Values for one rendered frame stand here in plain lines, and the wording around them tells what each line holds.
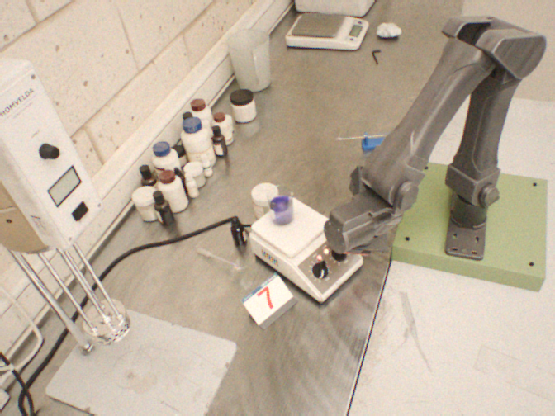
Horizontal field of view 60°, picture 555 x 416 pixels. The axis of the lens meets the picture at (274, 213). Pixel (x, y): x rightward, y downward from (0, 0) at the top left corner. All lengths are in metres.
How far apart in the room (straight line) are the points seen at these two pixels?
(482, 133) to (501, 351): 0.37
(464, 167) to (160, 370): 0.65
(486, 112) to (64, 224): 0.63
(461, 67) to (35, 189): 0.55
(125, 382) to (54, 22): 0.69
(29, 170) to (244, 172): 0.78
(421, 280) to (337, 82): 0.76
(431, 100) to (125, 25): 0.77
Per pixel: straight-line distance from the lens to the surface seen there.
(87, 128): 1.17
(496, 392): 0.91
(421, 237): 1.01
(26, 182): 0.54
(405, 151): 0.73
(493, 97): 0.83
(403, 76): 1.58
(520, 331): 0.98
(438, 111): 0.73
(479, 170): 0.91
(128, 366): 0.96
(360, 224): 0.75
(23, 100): 0.53
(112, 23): 1.22
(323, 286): 0.94
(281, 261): 0.96
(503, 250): 1.03
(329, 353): 0.91
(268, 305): 0.95
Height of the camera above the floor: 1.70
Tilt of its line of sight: 45 degrees down
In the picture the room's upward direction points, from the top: 9 degrees counter-clockwise
